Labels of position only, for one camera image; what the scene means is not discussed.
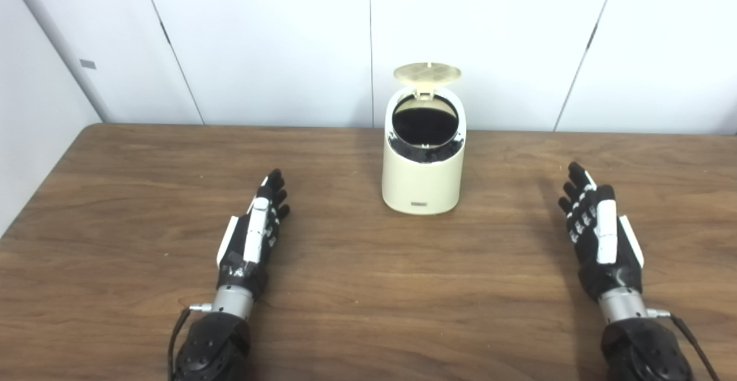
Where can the cream round bin lid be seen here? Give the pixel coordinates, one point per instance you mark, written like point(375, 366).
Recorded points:
point(427, 72)

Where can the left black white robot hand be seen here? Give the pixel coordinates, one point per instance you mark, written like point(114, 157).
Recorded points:
point(253, 240)

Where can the cream desktop trash bin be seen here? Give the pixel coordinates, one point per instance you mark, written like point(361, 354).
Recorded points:
point(423, 182)

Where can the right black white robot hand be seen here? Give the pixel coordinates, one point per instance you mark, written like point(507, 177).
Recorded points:
point(604, 231)

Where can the black bin liner bag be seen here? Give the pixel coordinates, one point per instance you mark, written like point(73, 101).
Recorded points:
point(425, 126)

